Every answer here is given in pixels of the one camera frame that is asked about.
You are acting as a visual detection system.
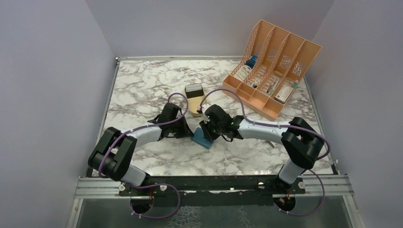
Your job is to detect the blue card holder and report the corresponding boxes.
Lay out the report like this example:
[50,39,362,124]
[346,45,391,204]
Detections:
[191,127,214,149]

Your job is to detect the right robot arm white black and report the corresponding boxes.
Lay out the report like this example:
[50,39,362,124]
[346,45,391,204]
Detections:
[197,104,324,193]

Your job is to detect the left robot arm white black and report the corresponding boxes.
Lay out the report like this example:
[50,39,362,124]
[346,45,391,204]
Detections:
[87,103,193,195]

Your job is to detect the stack of cards in tray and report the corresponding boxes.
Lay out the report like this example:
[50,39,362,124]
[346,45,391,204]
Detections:
[185,83,202,93]

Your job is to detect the beige oval tray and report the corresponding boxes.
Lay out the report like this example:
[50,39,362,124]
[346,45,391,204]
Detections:
[187,96,205,117]

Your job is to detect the small items in organizer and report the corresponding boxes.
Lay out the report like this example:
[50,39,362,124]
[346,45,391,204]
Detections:
[247,78,261,88]

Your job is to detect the small white tape dispenser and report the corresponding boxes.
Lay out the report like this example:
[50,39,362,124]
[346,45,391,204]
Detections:
[267,141,275,148]

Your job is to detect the white box in organizer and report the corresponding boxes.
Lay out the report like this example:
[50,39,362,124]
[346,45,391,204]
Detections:
[234,65,252,81]

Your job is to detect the blue bottle in organizer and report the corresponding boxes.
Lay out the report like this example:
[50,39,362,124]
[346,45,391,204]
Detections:
[245,55,258,69]

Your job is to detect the red white medicine box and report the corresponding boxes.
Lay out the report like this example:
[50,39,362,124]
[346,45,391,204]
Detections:
[274,84,294,104]

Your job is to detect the orange file organizer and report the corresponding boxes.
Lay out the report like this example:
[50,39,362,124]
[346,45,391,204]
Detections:
[222,20,322,121]

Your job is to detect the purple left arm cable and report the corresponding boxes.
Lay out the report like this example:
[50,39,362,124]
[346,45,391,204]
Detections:
[98,92,190,179]

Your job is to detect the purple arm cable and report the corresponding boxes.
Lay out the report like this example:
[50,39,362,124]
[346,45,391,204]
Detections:
[98,92,190,179]
[199,88,331,161]

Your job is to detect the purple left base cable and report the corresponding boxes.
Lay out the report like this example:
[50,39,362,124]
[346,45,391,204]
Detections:
[130,183,182,220]

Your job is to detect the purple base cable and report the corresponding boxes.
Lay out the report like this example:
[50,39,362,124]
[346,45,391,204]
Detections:
[130,183,182,220]
[272,170,326,219]

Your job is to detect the black mounting rail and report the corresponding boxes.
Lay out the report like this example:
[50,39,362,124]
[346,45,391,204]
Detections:
[119,175,306,207]

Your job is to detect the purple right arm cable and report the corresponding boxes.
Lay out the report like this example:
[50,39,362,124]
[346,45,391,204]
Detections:
[199,88,331,161]

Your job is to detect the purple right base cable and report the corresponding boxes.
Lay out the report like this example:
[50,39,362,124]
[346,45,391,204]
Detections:
[272,170,326,219]

